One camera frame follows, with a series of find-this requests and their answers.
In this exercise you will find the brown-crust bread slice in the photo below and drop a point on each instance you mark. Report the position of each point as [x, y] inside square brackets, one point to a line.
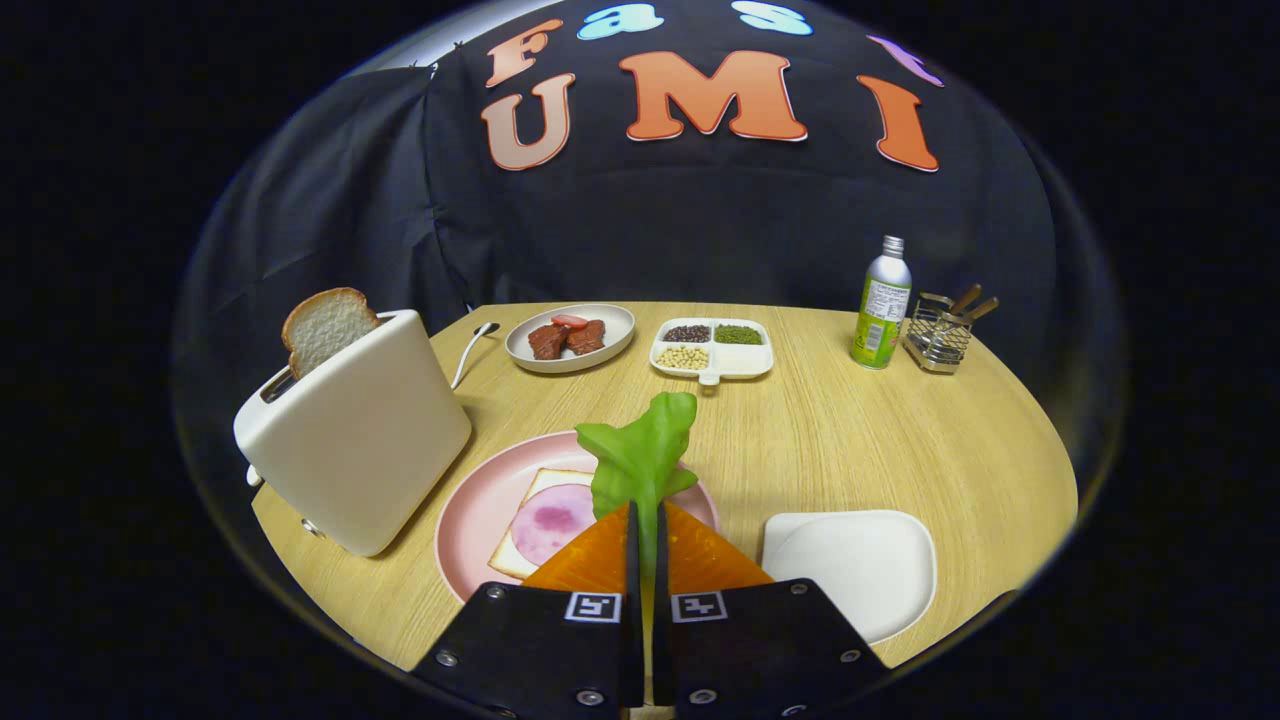
[325, 325]

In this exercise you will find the pink ham slice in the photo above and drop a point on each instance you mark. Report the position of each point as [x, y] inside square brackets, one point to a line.
[550, 520]

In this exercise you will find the grey round plate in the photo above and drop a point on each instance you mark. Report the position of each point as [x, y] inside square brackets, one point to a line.
[615, 325]

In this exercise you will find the pile of yellow soybeans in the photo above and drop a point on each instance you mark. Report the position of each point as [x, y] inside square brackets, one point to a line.
[683, 357]

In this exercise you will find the white divided tray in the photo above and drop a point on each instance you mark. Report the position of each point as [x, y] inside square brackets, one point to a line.
[740, 362]

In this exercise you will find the silver bottle with green label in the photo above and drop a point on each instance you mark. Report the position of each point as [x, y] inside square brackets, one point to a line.
[880, 310]

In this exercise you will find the pile of green beans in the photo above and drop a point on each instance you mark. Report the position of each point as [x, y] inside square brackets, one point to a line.
[738, 334]

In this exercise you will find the brown meat piece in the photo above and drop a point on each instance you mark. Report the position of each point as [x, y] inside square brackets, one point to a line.
[587, 337]
[548, 342]

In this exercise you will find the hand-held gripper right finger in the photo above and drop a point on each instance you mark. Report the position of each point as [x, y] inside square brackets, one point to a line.
[760, 650]

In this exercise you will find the red sausage slice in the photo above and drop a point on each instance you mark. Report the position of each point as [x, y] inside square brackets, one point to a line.
[570, 321]

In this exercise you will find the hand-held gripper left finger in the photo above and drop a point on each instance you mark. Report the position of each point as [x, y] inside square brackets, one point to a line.
[540, 650]

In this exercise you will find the square white bread slice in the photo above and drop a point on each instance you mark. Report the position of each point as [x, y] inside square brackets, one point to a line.
[510, 557]

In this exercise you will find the green lettuce leaf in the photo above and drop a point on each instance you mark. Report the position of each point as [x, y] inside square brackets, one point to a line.
[640, 450]

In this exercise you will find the pink round plate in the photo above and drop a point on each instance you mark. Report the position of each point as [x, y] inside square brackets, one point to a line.
[480, 510]

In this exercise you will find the white toaster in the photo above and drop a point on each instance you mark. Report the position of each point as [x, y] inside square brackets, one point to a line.
[370, 450]

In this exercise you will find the black backdrop cloth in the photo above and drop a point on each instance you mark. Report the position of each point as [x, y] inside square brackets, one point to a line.
[700, 220]

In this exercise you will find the white square plate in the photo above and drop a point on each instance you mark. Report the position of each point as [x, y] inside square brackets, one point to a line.
[860, 570]

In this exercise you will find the pile of dark beans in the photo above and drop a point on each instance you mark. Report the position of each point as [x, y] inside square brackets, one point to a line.
[687, 333]

